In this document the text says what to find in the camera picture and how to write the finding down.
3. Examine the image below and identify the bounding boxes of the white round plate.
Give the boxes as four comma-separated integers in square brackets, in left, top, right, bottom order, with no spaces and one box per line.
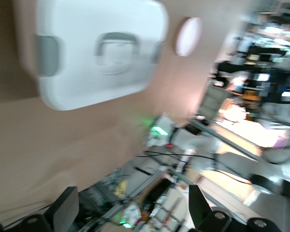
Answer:
[175,16,203,57]

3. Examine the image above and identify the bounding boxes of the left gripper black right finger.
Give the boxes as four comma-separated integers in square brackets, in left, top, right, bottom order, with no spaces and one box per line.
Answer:
[188,184,281,232]

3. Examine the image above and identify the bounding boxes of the white lunch box grey clasps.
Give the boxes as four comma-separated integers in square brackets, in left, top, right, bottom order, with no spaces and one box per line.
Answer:
[35,0,170,112]

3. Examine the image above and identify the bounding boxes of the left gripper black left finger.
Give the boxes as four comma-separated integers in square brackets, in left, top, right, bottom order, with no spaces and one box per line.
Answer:
[0,186,79,232]

